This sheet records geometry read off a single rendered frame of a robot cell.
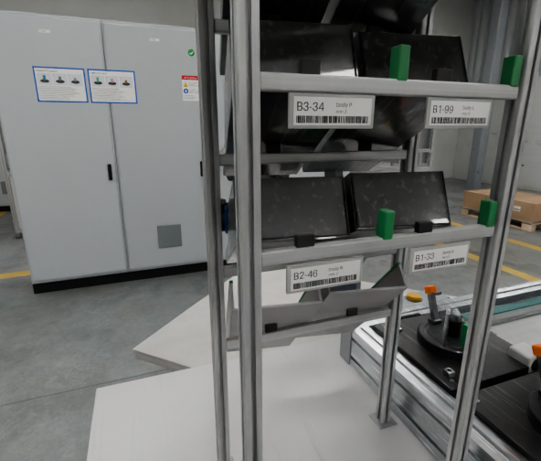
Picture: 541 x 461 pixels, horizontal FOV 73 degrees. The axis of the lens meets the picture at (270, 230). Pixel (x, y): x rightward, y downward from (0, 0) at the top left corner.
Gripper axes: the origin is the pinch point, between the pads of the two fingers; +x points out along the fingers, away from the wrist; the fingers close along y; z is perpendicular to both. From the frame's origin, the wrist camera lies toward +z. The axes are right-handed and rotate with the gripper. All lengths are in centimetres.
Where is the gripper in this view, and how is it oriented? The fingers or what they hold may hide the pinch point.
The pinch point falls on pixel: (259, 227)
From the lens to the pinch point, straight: 64.7
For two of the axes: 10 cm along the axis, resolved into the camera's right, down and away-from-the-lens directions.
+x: 2.0, 4.9, -8.5
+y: 9.8, -0.3, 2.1
